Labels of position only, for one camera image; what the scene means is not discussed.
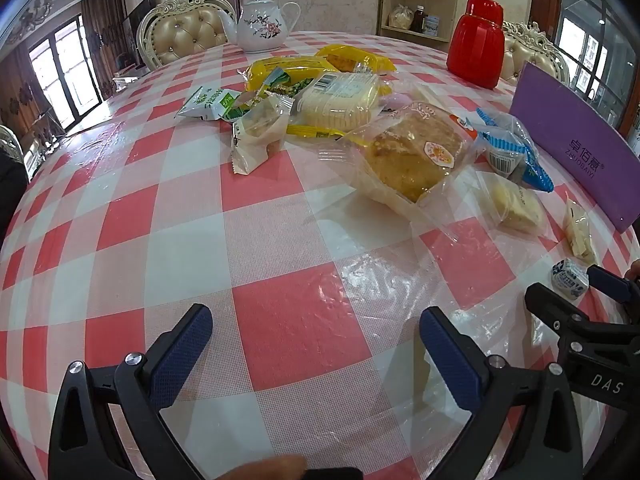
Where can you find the brown bottle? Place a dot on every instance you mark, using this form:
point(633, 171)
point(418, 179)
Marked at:
point(419, 17)

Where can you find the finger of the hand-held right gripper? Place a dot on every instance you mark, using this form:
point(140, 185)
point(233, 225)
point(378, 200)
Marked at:
point(607, 282)
point(555, 310)

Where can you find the small yellow snack packet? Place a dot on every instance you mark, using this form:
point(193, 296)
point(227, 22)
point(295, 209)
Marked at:
point(345, 55)

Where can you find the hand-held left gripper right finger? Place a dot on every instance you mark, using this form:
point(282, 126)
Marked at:
point(450, 360)

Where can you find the green white snack packet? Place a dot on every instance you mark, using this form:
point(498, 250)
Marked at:
point(210, 102)

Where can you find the brown curtain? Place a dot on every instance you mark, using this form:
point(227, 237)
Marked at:
point(102, 25)

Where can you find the side window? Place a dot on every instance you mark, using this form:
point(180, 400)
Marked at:
point(590, 60)

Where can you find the yellow cake clear packet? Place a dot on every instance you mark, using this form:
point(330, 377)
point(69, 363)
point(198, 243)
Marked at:
point(517, 207)

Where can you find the blue white snack packet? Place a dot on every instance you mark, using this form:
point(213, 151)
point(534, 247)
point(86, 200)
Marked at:
point(505, 152)

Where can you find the person's left hand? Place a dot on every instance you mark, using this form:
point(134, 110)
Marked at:
point(260, 470)

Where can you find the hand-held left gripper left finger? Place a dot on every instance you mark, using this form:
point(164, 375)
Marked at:
point(180, 355)

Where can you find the white floral teapot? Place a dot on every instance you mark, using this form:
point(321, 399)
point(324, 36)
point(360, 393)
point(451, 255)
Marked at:
point(260, 25)

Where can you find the person's right hand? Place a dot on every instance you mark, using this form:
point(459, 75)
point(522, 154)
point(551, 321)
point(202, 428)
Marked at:
point(636, 268)

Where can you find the wooden wall shelf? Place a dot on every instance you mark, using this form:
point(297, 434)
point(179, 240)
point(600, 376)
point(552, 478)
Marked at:
point(384, 5)

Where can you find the red thermos jug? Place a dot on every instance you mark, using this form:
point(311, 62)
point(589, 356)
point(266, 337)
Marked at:
point(475, 50)

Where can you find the small blue white candy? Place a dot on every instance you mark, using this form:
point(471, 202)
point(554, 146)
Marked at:
point(570, 277)

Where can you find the red white checked tablecloth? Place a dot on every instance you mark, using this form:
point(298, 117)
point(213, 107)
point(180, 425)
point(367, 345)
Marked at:
point(150, 220)

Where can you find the purple cardboard box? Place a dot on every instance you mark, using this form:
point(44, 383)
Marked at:
point(565, 130)

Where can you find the clear pastry packet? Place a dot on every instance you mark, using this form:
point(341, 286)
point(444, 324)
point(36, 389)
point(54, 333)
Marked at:
point(260, 130)

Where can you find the clear bag on shelf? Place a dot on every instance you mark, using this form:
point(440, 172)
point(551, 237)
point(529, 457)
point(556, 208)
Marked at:
point(400, 17)

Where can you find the large bread clear packet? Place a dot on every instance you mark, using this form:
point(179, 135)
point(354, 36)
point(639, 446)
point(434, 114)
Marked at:
point(410, 160)

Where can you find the white wafer packet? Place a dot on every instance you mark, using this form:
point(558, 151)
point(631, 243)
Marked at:
point(340, 102)

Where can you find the narrow clear snack packet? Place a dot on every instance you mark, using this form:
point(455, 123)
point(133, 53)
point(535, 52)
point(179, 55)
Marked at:
point(580, 232)

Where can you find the balcony glass door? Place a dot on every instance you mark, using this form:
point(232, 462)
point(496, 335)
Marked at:
point(60, 70)

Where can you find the large yellow snack packet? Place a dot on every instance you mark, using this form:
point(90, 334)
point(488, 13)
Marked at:
point(285, 70)

